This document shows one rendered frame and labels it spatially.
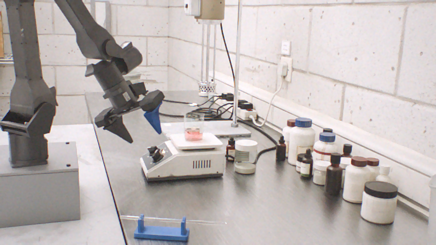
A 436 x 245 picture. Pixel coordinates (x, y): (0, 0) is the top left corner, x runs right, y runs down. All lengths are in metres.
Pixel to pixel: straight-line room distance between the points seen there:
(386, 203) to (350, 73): 0.49
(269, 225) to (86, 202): 0.40
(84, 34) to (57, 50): 2.51
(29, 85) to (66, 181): 0.20
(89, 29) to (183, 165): 0.39
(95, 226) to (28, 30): 0.39
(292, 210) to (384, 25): 0.54
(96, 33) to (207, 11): 0.58
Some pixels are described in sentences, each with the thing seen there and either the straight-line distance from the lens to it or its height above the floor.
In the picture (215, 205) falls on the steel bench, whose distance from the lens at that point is 1.02.
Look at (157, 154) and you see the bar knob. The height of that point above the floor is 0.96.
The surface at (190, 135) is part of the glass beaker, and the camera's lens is 1.16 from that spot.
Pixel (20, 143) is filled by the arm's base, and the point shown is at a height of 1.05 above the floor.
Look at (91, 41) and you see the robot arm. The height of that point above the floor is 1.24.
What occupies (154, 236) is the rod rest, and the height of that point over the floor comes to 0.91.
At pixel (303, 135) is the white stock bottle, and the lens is 1.28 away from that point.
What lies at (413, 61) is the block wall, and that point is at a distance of 1.17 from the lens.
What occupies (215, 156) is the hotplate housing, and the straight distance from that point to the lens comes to 1.16.
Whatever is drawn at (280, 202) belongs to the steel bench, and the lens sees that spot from 1.06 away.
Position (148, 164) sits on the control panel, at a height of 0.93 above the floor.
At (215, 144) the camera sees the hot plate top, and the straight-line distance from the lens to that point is 1.16.
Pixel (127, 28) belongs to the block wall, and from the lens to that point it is 3.58.
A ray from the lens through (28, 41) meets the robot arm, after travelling 0.94.
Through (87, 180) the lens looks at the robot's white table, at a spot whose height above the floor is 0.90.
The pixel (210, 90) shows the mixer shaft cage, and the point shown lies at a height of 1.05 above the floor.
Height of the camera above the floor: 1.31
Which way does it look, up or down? 13 degrees down
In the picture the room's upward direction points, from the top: 2 degrees clockwise
